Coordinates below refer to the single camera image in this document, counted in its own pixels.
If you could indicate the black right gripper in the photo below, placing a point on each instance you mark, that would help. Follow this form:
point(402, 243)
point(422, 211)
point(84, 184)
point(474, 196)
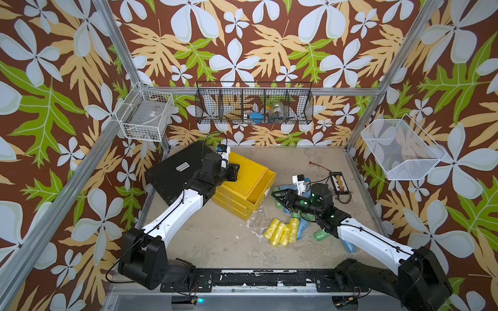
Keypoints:
point(291, 198)

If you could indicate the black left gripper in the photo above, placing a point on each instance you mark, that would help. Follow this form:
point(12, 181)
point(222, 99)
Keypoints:
point(232, 172)

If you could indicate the yellow top drawer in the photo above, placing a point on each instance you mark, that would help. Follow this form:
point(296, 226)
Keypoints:
point(260, 190)

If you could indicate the yellow plastic drawer cabinet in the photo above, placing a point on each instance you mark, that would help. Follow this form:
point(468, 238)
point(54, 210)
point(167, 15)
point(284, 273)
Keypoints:
point(232, 195)

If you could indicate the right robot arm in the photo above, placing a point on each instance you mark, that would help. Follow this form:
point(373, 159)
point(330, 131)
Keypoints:
point(412, 276)

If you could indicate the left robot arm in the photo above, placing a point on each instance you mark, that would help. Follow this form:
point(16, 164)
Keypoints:
point(144, 259)

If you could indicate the green trash bag roll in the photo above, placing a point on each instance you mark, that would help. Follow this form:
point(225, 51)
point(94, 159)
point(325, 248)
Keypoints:
point(277, 204)
point(320, 235)

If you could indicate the blue trash bag roll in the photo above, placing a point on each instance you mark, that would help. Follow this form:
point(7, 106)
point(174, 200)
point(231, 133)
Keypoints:
point(303, 225)
point(349, 247)

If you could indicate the black plastic tool case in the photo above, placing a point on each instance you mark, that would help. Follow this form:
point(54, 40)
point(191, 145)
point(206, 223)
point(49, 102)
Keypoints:
point(169, 176)

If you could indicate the white mesh basket right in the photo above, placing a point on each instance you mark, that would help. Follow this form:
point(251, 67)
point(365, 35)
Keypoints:
point(402, 148)

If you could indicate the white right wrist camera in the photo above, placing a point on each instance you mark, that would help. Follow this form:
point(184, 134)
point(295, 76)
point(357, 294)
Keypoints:
point(302, 183)

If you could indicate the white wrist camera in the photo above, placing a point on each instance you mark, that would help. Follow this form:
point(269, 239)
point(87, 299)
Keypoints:
point(224, 151)
point(302, 183)

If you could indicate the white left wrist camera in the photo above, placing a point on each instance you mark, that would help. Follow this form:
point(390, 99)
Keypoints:
point(224, 151)

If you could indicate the black wire basket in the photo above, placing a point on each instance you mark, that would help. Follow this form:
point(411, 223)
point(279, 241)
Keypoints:
point(252, 103)

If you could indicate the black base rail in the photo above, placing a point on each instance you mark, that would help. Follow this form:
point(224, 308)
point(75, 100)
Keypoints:
point(207, 280)

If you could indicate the white wire basket left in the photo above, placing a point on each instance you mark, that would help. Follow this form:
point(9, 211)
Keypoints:
point(145, 113)

